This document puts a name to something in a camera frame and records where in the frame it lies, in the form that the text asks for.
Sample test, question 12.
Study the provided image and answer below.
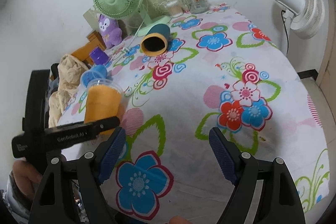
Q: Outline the blue plastic cup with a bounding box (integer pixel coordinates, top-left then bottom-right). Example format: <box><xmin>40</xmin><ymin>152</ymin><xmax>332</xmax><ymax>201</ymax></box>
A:
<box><xmin>80</xmin><ymin>65</ymin><xmax>108</xmax><ymax>87</ymax></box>

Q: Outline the purple plush rabbit toy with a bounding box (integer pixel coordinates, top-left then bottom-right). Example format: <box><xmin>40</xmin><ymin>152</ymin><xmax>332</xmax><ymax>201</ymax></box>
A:
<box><xmin>98</xmin><ymin>14</ymin><xmax>122</xmax><ymax>49</ymax></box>

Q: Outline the person's left hand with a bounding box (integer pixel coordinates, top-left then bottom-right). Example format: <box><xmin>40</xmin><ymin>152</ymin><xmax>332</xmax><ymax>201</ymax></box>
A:
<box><xmin>13</xmin><ymin>160</ymin><xmax>43</xmax><ymax>201</ymax></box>

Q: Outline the wooden chair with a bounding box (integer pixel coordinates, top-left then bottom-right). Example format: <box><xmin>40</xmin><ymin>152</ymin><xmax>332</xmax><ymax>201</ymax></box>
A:
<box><xmin>71</xmin><ymin>31</ymin><xmax>106</xmax><ymax>67</ymax></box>

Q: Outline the beige quilted jacket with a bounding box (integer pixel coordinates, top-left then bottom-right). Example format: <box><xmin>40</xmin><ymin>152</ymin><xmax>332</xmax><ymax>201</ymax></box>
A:
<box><xmin>49</xmin><ymin>54</ymin><xmax>89</xmax><ymax>127</ymax></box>

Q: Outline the white fan power cable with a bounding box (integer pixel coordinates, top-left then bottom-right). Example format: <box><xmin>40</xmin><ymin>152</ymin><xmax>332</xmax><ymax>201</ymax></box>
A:
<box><xmin>122</xmin><ymin>15</ymin><xmax>148</xmax><ymax>53</ymax></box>

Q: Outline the white standing fan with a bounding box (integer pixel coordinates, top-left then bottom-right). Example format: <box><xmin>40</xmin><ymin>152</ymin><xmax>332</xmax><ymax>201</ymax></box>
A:
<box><xmin>274</xmin><ymin>0</ymin><xmax>325</xmax><ymax>55</ymax></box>

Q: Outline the orange plastic cup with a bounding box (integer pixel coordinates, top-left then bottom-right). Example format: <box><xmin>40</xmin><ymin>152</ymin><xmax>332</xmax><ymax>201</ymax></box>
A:
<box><xmin>84</xmin><ymin>79</ymin><xmax>123</xmax><ymax>123</ymax></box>

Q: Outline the cotton swab container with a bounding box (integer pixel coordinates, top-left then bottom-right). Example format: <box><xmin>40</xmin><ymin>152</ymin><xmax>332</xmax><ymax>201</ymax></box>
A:
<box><xmin>166</xmin><ymin>0</ymin><xmax>183</xmax><ymax>18</ymax></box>

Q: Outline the teal and yellow cup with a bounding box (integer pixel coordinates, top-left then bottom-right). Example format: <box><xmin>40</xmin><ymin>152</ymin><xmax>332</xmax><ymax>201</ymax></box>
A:
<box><xmin>141</xmin><ymin>24</ymin><xmax>170</xmax><ymax>57</ymax></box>

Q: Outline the purple plastic cup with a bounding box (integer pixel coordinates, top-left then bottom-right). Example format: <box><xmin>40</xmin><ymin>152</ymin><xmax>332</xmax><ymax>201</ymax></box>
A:
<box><xmin>89</xmin><ymin>47</ymin><xmax>109</xmax><ymax>65</ymax></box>

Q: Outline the floral tablecloth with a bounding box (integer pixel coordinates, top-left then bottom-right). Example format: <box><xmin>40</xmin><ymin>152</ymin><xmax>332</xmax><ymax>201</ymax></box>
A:
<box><xmin>56</xmin><ymin>2</ymin><xmax>330</xmax><ymax>221</ymax></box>

